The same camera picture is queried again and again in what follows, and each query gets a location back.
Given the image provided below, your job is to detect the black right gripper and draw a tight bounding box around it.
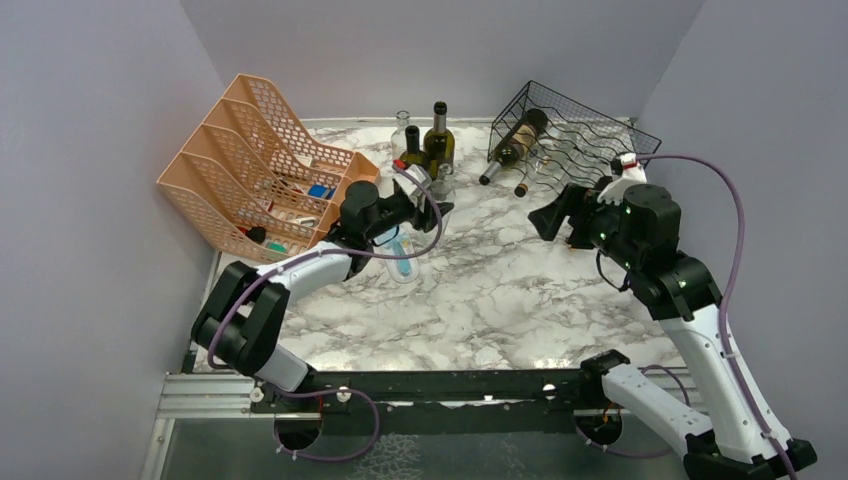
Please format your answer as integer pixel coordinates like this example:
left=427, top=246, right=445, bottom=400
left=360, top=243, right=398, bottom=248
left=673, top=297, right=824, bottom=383
left=529, top=181, right=641, bottom=271

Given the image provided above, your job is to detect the clear glass bottle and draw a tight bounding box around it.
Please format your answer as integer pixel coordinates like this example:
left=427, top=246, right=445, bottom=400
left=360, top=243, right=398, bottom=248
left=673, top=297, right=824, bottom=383
left=431, top=163, right=456, bottom=230
left=390, top=110, right=410, bottom=160

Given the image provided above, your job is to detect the dark bottle brown cap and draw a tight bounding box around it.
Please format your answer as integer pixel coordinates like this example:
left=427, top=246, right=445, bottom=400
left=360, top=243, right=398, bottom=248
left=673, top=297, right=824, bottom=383
left=513, top=156, right=547, bottom=198

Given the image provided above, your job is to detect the green bottle black cap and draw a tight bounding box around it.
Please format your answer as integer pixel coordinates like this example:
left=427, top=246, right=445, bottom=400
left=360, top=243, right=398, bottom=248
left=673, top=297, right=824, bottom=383
left=399, top=125, right=428, bottom=169

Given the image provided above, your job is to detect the green bottle brown label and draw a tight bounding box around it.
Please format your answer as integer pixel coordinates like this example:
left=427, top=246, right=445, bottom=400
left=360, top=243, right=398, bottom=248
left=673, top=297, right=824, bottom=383
left=423, top=101, right=455, bottom=180

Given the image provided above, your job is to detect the green bottle silver cap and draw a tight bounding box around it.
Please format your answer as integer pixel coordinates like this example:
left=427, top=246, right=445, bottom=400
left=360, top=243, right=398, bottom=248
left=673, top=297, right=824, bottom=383
left=479, top=108, right=549, bottom=185

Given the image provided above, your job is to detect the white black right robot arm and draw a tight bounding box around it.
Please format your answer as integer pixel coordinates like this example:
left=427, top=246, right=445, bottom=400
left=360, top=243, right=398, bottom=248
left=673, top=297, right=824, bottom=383
left=528, top=183, right=817, bottom=479

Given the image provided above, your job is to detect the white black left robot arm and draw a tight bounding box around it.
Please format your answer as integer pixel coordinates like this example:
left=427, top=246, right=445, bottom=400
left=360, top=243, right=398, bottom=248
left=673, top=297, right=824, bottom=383
left=191, top=179, right=454, bottom=411

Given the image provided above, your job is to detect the peach plastic desk organizer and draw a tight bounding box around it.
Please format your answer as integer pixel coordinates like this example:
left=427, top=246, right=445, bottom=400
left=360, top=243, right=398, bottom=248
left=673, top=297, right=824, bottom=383
left=157, top=73, right=380, bottom=263

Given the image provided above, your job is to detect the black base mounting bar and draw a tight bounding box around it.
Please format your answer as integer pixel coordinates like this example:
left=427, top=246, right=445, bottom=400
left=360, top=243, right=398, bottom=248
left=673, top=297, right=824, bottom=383
left=249, top=369, right=624, bottom=443

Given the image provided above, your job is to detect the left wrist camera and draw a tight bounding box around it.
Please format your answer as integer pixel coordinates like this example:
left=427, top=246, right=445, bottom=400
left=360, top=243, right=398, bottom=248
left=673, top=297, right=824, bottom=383
left=392, top=159, right=432, bottom=201

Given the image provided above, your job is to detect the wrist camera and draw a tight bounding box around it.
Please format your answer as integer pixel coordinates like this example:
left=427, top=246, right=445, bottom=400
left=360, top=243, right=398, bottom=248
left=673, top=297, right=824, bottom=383
left=392, top=159, right=432, bottom=201
left=597, top=153, right=647, bottom=205

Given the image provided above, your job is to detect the black wire wine rack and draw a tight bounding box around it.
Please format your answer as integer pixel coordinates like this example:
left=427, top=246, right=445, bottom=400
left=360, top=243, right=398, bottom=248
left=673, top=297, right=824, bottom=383
left=487, top=80, right=662, bottom=197

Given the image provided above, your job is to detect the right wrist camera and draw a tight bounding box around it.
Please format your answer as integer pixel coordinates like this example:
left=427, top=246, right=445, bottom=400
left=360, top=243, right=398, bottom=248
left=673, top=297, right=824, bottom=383
left=597, top=153, right=647, bottom=205

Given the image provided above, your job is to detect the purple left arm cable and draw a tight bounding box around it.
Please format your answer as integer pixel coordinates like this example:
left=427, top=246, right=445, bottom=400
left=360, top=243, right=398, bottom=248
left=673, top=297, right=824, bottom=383
left=206, top=162, right=444, bottom=464

